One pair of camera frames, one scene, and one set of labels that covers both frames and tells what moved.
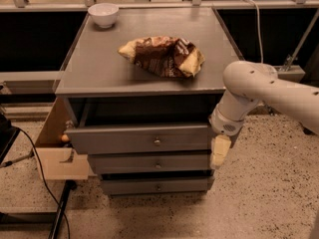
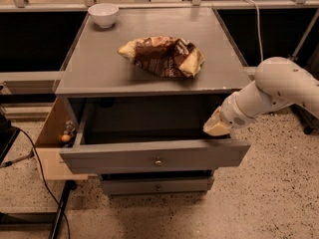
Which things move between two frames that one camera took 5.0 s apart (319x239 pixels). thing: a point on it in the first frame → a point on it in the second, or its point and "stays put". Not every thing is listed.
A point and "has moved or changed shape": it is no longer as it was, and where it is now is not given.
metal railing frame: x=284 y=73 stays put
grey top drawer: x=158 y=138 has moved or changed shape
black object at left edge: x=8 y=136 stays put
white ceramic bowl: x=104 y=14 stays put
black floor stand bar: x=69 y=185 stays put
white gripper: x=224 y=123 → x=231 y=115
